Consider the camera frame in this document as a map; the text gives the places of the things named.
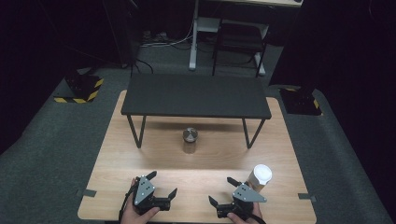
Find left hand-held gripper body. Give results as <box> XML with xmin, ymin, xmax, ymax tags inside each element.
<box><xmin>132</xmin><ymin>175</ymin><xmax>172</xmax><ymax>216</ymax></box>

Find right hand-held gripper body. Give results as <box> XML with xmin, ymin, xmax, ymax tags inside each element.
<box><xmin>217</xmin><ymin>182</ymin><xmax>268</xmax><ymax>219</ymax></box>

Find white lidded cup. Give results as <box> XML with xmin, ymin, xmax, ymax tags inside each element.
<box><xmin>247</xmin><ymin>163</ymin><xmax>274</xmax><ymax>193</ymax></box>

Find steel cup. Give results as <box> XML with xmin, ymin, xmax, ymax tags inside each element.
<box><xmin>181</xmin><ymin>126</ymin><xmax>199</xmax><ymax>155</ymax></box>

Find black metal-legged shelf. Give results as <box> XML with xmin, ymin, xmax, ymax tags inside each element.
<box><xmin>120</xmin><ymin>73</ymin><xmax>273</xmax><ymax>149</ymax></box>

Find person's right hand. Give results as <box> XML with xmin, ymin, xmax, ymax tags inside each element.
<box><xmin>226</xmin><ymin>202</ymin><xmax>264</xmax><ymax>224</ymax></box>

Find person's left hand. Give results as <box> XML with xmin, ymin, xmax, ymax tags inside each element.
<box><xmin>120</xmin><ymin>177</ymin><xmax>162</xmax><ymax>224</ymax></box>

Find grey tape strip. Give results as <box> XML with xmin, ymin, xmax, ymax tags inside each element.
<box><xmin>77</xmin><ymin>189</ymin><xmax>97</xmax><ymax>199</ymax></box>
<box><xmin>297</xmin><ymin>192</ymin><xmax>318</xmax><ymax>203</ymax></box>

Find yellow-black striped stand base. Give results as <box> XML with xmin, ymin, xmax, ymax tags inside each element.
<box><xmin>278</xmin><ymin>87</ymin><xmax>323</xmax><ymax>117</ymax></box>
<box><xmin>53</xmin><ymin>73</ymin><xmax>105</xmax><ymax>105</ymax></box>

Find black chair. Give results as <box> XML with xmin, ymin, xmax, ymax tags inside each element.
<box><xmin>212</xmin><ymin>18</ymin><xmax>269</xmax><ymax>78</ymax></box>

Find black cable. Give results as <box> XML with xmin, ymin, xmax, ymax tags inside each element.
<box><xmin>130</xmin><ymin>58</ymin><xmax>154</xmax><ymax>77</ymax></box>

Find white cables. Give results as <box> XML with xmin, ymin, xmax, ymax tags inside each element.
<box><xmin>139</xmin><ymin>29</ymin><xmax>194</xmax><ymax>49</ymax></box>

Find white desk frame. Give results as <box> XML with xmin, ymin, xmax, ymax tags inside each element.
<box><xmin>189</xmin><ymin>0</ymin><xmax>304</xmax><ymax>77</ymax></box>

